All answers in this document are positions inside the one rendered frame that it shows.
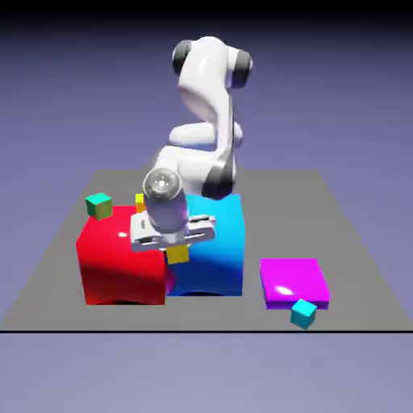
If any small cyan cube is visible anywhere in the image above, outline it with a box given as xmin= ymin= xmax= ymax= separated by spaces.
xmin=290 ymin=298 xmax=318 ymax=330

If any large blue box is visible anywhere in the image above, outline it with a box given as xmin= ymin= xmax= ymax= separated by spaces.
xmin=165 ymin=192 xmax=245 ymax=298

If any small green cube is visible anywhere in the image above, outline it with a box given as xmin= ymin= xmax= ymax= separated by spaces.
xmin=85 ymin=192 xmax=114 ymax=221

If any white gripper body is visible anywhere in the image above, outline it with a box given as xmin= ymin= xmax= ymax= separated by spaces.
xmin=129 ymin=214 xmax=217 ymax=253

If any large red box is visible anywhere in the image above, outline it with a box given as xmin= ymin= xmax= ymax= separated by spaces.
xmin=76 ymin=205 xmax=168 ymax=307

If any large magenta box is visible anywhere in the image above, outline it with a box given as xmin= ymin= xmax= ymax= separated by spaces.
xmin=260 ymin=257 xmax=331 ymax=311

